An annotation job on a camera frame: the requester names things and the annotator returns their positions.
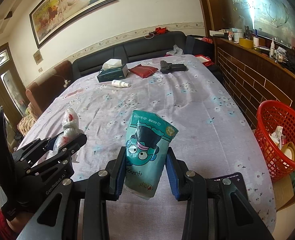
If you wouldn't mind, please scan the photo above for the framed horse painting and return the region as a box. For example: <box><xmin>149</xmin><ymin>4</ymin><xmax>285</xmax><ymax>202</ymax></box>
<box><xmin>29</xmin><ymin>0</ymin><xmax>118</xmax><ymax>49</ymax></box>

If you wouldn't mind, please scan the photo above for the white spray bottle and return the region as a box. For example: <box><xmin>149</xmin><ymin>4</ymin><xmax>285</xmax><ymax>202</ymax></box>
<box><xmin>112</xmin><ymin>79</ymin><xmax>131</xmax><ymax>88</ymax></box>

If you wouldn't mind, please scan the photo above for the thin plastic bag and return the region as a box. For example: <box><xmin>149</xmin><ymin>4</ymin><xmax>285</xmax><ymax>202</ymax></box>
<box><xmin>166</xmin><ymin>44</ymin><xmax>184</xmax><ymax>56</ymax></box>

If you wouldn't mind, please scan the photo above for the clear plastic bag red print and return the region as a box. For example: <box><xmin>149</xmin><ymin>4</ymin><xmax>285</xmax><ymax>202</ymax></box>
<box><xmin>54</xmin><ymin>108</ymin><xmax>84</xmax><ymax>164</ymax></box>

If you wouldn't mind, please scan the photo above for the wide yellow tape roll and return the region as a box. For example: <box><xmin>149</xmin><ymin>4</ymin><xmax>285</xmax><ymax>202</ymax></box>
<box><xmin>239</xmin><ymin>37</ymin><xmax>253</xmax><ymax>48</ymax></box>

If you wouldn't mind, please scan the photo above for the red pouch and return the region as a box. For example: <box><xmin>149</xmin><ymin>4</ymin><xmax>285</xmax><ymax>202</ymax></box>
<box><xmin>128</xmin><ymin>64</ymin><xmax>156</xmax><ymax>78</ymax></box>

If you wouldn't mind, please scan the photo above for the red shallow box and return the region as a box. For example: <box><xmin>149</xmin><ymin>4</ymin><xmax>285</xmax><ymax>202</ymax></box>
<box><xmin>194</xmin><ymin>54</ymin><xmax>218</xmax><ymax>67</ymax></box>

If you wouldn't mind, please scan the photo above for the person's left forearm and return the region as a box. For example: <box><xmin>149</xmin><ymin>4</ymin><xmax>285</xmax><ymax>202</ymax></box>
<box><xmin>9</xmin><ymin>211</ymin><xmax>31</xmax><ymax>232</ymax></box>

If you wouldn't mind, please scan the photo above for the green tissue box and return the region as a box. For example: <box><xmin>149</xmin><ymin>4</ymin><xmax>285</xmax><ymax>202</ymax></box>
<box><xmin>97</xmin><ymin>59</ymin><xmax>129</xmax><ymax>83</ymax></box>

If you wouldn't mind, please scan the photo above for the white crumpled tissue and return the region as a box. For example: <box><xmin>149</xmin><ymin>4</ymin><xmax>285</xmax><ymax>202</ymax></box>
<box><xmin>269</xmin><ymin>126</ymin><xmax>286</xmax><ymax>150</ymax></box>

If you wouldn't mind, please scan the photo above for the black remote control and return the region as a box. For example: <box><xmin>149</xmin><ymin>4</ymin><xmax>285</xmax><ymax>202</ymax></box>
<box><xmin>160</xmin><ymin>60</ymin><xmax>188</xmax><ymax>75</ymax></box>

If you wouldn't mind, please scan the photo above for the person's red clothing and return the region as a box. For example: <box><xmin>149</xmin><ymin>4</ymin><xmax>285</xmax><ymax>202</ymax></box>
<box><xmin>0</xmin><ymin>210</ymin><xmax>18</xmax><ymax>240</ymax></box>

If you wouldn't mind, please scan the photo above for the black leather sofa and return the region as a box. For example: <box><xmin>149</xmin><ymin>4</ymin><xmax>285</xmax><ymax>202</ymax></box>
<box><xmin>71</xmin><ymin>31</ymin><xmax>188</xmax><ymax>80</ymax></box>

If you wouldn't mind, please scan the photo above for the brown armchair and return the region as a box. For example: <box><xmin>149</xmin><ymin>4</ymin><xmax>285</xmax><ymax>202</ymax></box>
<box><xmin>25</xmin><ymin>60</ymin><xmax>73</xmax><ymax>120</ymax></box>

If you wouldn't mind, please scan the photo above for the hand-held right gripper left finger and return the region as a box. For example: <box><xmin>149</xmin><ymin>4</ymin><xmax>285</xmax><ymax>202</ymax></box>
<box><xmin>16</xmin><ymin>152</ymin><xmax>126</xmax><ymax>240</ymax></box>

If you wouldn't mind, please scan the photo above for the black handbag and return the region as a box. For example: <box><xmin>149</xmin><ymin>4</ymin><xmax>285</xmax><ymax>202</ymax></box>
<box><xmin>284</xmin><ymin>47</ymin><xmax>295</xmax><ymax>73</ymax></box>

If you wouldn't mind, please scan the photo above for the patterned fabric seat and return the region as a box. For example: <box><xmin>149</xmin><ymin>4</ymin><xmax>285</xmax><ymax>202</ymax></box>
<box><xmin>17</xmin><ymin>102</ymin><xmax>39</xmax><ymax>137</ymax></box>

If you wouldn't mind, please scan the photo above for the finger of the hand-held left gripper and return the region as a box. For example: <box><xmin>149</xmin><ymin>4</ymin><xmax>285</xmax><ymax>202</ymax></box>
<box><xmin>12</xmin><ymin>136</ymin><xmax>63</xmax><ymax>162</ymax></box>
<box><xmin>25</xmin><ymin>134</ymin><xmax>88</xmax><ymax>178</ymax></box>

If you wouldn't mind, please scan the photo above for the wooden brick-pattern counter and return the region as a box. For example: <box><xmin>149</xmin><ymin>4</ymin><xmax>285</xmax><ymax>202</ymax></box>
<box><xmin>209</xmin><ymin>30</ymin><xmax>295</xmax><ymax>130</ymax></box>

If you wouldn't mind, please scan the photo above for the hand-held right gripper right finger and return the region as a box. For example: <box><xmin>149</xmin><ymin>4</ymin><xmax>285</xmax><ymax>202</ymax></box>
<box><xmin>165</xmin><ymin>147</ymin><xmax>275</xmax><ymax>240</ymax></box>

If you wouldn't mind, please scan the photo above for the cardboard box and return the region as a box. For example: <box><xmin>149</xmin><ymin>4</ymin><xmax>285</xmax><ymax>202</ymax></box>
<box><xmin>272</xmin><ymin>167</ymin><xmax>295</xmax><ymax>210</ymax></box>

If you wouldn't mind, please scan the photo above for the wooden glass door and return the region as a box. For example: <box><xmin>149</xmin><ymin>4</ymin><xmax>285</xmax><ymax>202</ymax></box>
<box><xmin>0</xmin><ymin>42</ymin><xmax>28</xmax><ymax>135</ymax></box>

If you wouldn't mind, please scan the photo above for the dark shopping bag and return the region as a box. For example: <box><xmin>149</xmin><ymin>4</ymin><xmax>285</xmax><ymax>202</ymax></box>
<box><xmin>185</xmin><ymin>35</ymin><xmax>215</xmax><ymax>60</ymax></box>

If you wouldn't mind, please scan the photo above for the purple floral tablecloth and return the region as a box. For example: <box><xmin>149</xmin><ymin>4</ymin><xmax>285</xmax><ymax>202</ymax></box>
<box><xmin>20</xmin><ymin>54</ymin><xmax>278</xmax><ymax>240</ymax></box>

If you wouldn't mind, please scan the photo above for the red plastic basket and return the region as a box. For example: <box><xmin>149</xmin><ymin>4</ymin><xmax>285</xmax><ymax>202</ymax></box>
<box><xmin>254</xmin><ymin>100</ymin><xmax>295</xmax><ymax>182</ymax></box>

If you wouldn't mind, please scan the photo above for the etched glass partition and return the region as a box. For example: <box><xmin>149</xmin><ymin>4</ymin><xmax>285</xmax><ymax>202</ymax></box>
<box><xmin>222</xmin><ymin>0</ymin><xmax>295</xmax><ymax>50</ymax></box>

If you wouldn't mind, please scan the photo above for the teal cartoon packet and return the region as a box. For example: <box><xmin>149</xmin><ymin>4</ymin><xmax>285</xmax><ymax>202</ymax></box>
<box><xmin>123</xmin><ymin>110</ymin><xmax>179</xmax><ymax>201</ymax></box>

